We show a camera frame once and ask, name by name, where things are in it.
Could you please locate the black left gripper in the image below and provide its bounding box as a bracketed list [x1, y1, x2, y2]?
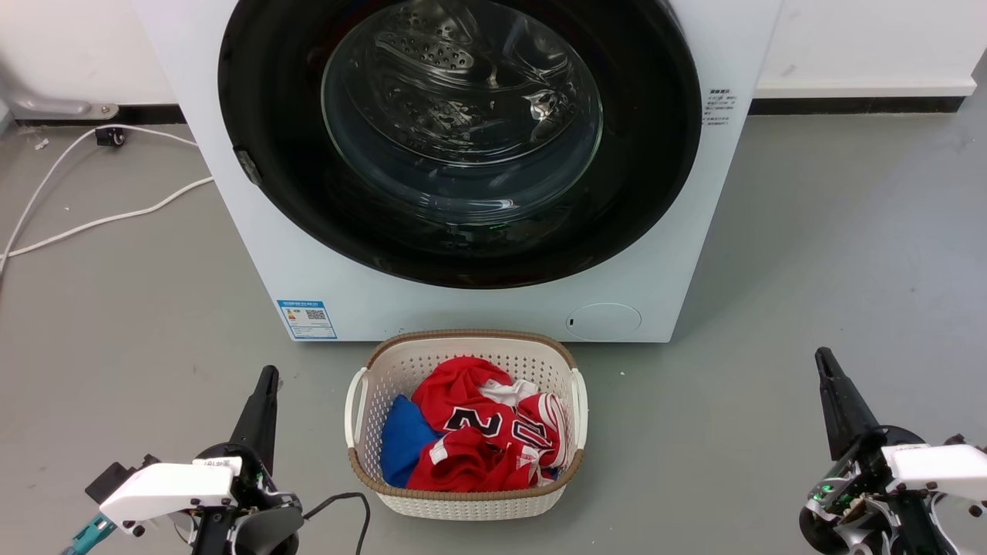
[208, 366, 303, 519]

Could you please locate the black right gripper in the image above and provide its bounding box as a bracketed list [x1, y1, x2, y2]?
[798, 348, 922, 555]

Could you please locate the round black washer door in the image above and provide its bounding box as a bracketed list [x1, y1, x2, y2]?
[218, 0, 703, 291]

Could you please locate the white front-load washing machine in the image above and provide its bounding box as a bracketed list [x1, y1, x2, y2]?
[130, 0, 783, 344]

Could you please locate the metal door hinge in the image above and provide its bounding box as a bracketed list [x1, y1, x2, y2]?
[235, 149, 264, 187]

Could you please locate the blue energy label sticker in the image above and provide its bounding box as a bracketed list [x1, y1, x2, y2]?
[276, 299, 339, 341]

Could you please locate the blue cloth garment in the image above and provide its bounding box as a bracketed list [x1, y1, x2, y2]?
[380, 395, 446, 489]

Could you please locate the red basketball jersey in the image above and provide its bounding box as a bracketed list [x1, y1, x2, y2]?
[406, 356, 576, 493]

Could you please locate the white woven laundry basket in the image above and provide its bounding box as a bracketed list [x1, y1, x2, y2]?
[345, 329, 589, 521]

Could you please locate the white cloth garment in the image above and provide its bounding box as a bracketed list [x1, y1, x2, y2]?
[478, 378, 542, 408]

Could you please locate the round white filter cover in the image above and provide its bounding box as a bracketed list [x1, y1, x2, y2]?
[565, 302, 642, 341]

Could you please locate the small printed text sticker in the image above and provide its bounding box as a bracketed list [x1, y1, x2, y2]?
[702, 87, 739, 129]

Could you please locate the white power cable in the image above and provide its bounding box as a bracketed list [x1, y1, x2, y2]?
[0, 123, 215, 280]

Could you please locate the grey metal floor bracket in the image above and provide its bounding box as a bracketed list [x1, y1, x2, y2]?
[9, 91, 120, 122]

